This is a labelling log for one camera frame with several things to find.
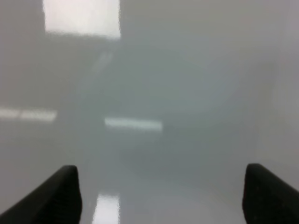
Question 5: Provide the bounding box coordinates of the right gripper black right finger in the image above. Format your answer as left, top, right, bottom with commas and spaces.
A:
242, 163, 299, 224

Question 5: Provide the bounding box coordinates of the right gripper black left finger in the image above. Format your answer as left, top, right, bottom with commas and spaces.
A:
0, 165, 82, 224

